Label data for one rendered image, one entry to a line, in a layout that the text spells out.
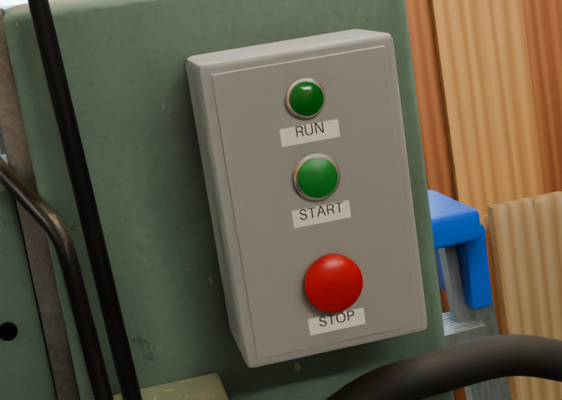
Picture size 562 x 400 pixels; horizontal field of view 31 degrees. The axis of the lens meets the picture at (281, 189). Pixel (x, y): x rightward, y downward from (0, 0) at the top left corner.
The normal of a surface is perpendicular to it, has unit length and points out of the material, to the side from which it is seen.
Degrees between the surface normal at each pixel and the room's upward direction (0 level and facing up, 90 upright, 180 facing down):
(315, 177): 88
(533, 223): 86
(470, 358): 52
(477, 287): 90
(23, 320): 90
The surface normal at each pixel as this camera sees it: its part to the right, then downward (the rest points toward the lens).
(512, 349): 0.22, -0.45
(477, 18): 0.19, 0.13
